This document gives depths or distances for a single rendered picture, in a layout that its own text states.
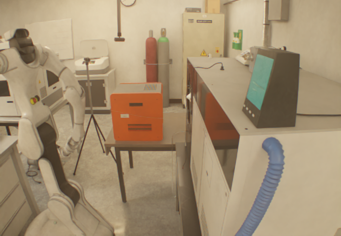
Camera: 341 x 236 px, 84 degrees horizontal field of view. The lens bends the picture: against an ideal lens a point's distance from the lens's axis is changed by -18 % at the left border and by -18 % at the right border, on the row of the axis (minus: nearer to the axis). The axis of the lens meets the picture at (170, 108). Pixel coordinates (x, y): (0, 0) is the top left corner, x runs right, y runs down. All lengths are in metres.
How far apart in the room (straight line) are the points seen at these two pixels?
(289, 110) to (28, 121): 1.09
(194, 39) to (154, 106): 2.81
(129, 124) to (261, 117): 1.54
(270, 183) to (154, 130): 1.54
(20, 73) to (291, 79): 1.09
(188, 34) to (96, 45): 1.88
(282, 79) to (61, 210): 1.31
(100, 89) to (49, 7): 2.25
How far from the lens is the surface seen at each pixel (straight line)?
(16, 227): 2.10
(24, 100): 1.23
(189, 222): 1.21
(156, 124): 1.91
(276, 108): 0.51
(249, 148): 0.50
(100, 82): 4.42
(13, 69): 1.17
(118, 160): 2.09
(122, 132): 1.97
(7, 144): 1.89
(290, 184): 0.62
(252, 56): 1.11
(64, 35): 5.27
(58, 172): 1.41
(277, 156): 0.47
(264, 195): 0.50
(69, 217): 1.47
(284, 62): 0.49
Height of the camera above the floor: 1.64
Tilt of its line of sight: 20 degrees down
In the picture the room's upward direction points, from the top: straight up
